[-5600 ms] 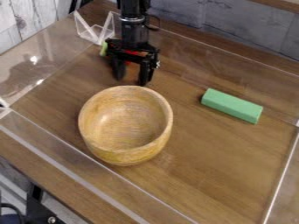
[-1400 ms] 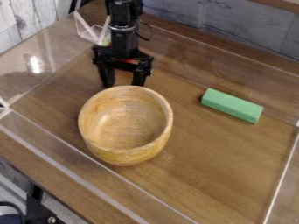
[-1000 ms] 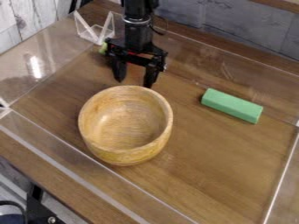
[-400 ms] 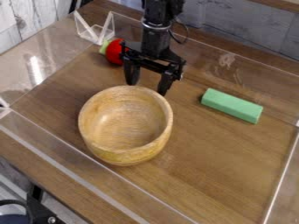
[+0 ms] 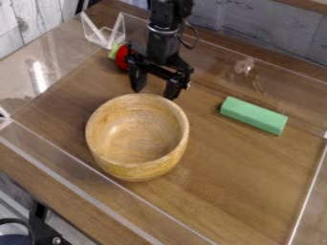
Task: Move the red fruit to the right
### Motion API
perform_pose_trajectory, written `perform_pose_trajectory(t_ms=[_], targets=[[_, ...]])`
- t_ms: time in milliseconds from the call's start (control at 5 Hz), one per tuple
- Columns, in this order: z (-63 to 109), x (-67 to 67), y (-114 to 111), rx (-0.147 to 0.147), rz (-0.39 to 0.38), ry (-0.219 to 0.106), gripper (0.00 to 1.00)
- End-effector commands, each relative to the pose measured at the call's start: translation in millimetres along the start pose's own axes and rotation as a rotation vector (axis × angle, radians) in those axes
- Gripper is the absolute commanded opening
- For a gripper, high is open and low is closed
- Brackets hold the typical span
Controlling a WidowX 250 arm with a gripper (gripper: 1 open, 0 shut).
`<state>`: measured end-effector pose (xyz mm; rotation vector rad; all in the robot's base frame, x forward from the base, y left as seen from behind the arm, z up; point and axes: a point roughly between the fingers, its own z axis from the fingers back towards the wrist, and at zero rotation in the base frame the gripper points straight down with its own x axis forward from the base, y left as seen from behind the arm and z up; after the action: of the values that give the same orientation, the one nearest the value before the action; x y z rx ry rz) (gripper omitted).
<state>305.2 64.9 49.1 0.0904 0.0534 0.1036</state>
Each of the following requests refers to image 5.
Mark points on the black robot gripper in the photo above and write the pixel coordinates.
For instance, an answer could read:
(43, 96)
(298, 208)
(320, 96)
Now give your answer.
(158, 59)

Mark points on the clear acrylic tray walls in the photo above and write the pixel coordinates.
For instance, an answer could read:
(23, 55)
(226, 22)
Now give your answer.
(222, 168)

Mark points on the red felt fruit with leaf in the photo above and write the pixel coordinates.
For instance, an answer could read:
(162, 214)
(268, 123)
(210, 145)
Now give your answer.
(118, 54)

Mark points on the green rectangular foam block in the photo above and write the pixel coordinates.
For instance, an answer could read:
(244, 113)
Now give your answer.
(254, 115)

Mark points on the round wooden bowl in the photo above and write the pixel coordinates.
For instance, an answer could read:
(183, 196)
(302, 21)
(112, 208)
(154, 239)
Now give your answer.
(138, 135)

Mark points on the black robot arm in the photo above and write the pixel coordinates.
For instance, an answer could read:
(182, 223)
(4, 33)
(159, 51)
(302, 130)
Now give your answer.
(170, 13)

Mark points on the black clamp with cable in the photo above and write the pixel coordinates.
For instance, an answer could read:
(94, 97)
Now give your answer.
(40, 234)

